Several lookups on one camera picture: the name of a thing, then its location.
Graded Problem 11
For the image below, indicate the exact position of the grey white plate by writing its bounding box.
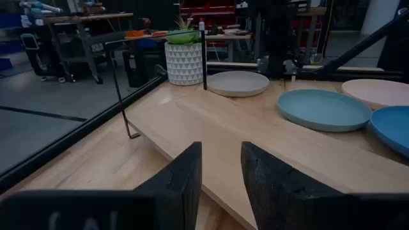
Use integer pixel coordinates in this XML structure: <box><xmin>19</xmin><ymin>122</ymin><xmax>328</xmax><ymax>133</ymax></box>
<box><xmin>206</xmin><ymin>70</ymin><xmax>270</xmax><ymax>98</ymax></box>

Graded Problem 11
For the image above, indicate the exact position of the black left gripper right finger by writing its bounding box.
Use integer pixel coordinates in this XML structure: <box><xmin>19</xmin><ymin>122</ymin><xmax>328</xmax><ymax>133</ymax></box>
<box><xmin>240</xmin><ymin>141</ymin><xmax>346</xmax><ymax>230</ymax></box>

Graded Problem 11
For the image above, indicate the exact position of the light blue plate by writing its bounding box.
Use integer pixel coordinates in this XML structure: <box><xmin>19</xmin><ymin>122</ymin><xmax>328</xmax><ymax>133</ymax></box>
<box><xmin>277</xmin><ymin>88</ymin><xmax>373</xmax><ymax>133</ymax></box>

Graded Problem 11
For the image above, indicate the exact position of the black aluminium table frame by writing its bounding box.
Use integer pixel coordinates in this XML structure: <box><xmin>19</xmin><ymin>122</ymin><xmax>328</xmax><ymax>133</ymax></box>
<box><xmin>0</xmin><ymin>8</ymin><xmax>409</xmax><ymax>196</ymax></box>

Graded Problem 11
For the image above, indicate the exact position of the succulent in white patterned pot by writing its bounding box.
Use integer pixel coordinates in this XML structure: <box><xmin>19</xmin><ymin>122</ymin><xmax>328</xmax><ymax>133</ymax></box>
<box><xmin>164</xmin><ymin>15</ymin><xmax>205</xmax><ymax>86</ymax></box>

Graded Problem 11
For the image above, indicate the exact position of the white pillar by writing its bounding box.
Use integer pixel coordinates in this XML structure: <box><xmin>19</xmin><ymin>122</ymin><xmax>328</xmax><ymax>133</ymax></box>
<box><xmin>360</xmin><ymin>0</ymin><xmax>401</xmax><ymax>35</ymax></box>

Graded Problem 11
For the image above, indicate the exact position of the wooden workbench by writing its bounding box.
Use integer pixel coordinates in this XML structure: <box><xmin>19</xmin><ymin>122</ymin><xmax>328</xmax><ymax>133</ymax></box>
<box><xmin>43</xmin><ymin>11</ymin><xmax>134</xmax><ymax>84</ymax></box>

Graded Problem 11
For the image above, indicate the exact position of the red storage cabinet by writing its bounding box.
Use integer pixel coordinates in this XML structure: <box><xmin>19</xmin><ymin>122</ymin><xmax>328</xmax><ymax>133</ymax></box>
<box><xmin>180</xmin><ymin>0</ymin><xmax>238</xmax><ymax>30</ymax></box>

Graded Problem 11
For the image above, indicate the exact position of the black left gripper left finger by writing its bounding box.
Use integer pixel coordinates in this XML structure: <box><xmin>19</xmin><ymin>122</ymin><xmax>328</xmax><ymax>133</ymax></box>
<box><xmin>133</xmin><ymin>141</ymin><xmax>203</xmax><ymax>230</ymax></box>

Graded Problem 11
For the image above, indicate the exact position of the pale pink plate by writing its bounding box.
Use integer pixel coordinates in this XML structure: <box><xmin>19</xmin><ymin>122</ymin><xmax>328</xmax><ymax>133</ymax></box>
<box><xmin>341</xmin><ymin>79</ymin><xmax>409</xmax><ymax>111</ymax></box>

